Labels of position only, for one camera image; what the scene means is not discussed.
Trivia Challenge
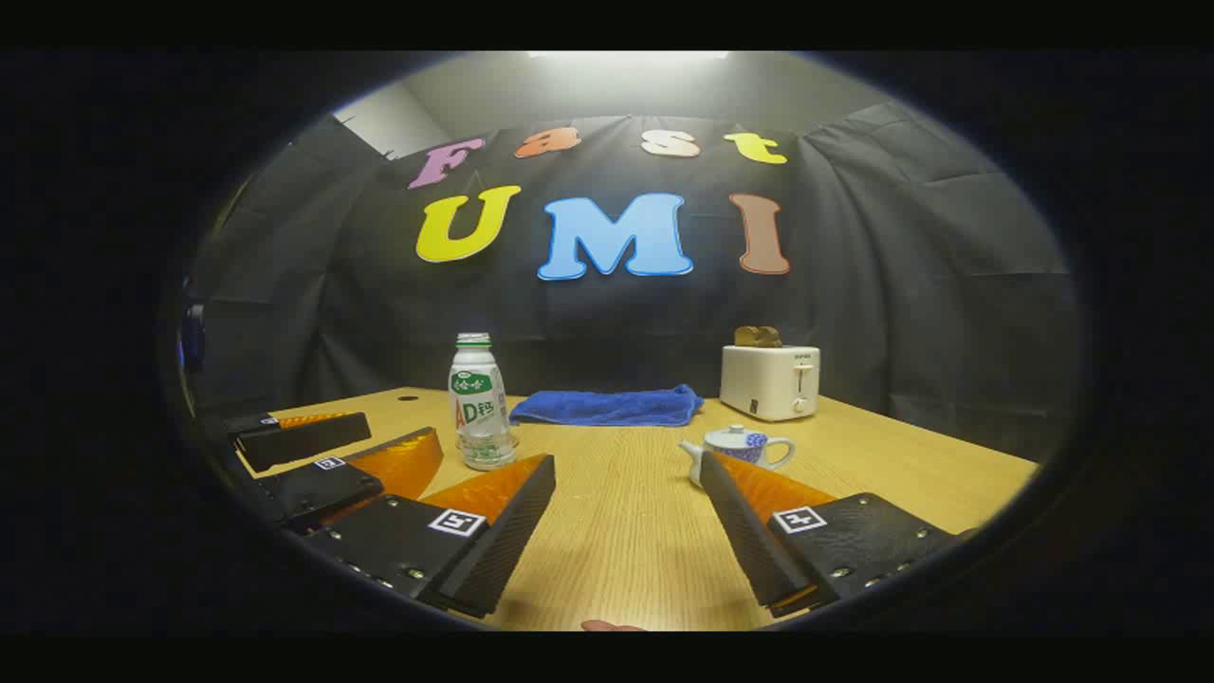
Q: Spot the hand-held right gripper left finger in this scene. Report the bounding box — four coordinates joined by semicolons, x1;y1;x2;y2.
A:
302;453;558;619

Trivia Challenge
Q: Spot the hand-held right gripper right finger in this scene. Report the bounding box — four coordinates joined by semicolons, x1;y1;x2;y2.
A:
698;452;959;618

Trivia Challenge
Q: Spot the white blue teacup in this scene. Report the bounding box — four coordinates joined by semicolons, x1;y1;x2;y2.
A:
679;424;797;489

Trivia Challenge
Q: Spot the white water bottle green label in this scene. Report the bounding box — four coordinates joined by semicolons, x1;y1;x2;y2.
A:
448;332;521;472

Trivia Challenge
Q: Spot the white toaster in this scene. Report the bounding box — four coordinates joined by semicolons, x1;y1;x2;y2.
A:
719;343;822;423

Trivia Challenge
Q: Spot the blue towel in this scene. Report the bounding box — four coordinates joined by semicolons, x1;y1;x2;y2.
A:
509;383;706;428

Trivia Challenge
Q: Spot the black backdrop cloth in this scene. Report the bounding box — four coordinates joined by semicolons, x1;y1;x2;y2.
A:
180;100;1082;466

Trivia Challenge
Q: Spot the ceiling light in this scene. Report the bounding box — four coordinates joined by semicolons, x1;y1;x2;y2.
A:
526;50;731;63

